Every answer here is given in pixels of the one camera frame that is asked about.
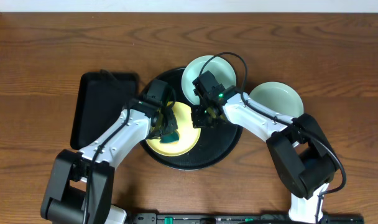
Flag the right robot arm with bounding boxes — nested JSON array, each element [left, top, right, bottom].
[[193, 85, 344, 223]]

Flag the yellow plate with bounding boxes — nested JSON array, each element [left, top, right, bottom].
[[146, 102, 201, 157]]

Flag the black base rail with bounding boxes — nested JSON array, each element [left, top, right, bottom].
[[126, 212, 366, 224]]

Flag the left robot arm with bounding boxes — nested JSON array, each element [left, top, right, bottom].
[[40, 99, 177, 224]]

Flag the light blue plate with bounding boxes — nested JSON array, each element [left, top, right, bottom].
[[181, 55, 236, 105], [249, 82, 304, 117]]

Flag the green sponge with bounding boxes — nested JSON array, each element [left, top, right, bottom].
[[160, 131, 180, 144]]

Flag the round black tray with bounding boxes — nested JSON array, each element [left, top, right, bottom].
[[138, 67, 244, 171]]

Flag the rectangular black tray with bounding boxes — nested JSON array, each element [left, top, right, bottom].
[[70, 71, 139, 150]]

